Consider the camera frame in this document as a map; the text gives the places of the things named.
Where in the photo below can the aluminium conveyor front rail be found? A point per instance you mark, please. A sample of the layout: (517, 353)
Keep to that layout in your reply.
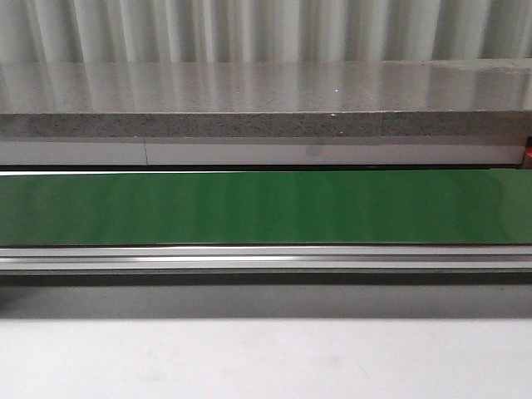
(269, 258)

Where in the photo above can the white pleated curtain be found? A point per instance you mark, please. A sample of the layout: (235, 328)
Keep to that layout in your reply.
(256, 31)

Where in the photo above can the grey speckled stone shelf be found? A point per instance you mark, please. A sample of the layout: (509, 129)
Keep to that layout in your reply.
(265, 99)

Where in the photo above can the green conveyor belt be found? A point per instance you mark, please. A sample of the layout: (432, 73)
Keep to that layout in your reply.
(268, 207)

